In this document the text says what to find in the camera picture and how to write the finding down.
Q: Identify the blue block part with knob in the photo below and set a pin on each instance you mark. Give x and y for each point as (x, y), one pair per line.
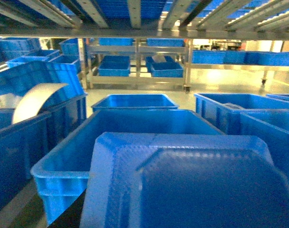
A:
(149, 180)

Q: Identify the stainless steel shelf rack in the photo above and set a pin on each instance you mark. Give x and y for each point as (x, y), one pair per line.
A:
(143, 19)

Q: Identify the blue bin far middle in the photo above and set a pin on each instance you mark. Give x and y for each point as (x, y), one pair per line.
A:
(135, 101)

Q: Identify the blue bin right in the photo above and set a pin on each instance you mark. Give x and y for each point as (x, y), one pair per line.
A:
(223, 110)

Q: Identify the empty blue plastic bin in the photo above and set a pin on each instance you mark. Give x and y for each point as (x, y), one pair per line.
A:
(61, 176)

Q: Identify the white curved sheet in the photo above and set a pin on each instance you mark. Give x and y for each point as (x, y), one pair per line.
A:
(31, 103)

